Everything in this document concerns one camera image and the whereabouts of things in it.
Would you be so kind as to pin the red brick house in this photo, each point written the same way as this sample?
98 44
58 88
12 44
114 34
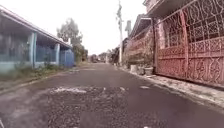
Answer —
140 43

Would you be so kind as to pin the utility pole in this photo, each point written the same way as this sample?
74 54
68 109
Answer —
119 30

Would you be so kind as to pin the pale planter box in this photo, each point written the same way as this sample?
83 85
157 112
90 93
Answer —
148 70

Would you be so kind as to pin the grey asphalt road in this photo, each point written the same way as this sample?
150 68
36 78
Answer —
100 100

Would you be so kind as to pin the tall tree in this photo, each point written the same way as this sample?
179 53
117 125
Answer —
70 33

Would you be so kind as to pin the concrete pavement strip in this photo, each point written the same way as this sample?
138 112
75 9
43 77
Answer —
186 87

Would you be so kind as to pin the weedy grass verge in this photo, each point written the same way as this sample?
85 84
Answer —
30 74

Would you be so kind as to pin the red ornate metal gate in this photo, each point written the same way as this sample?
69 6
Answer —
193 46

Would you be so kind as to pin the blue and white building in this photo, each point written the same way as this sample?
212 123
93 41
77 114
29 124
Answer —
30 46

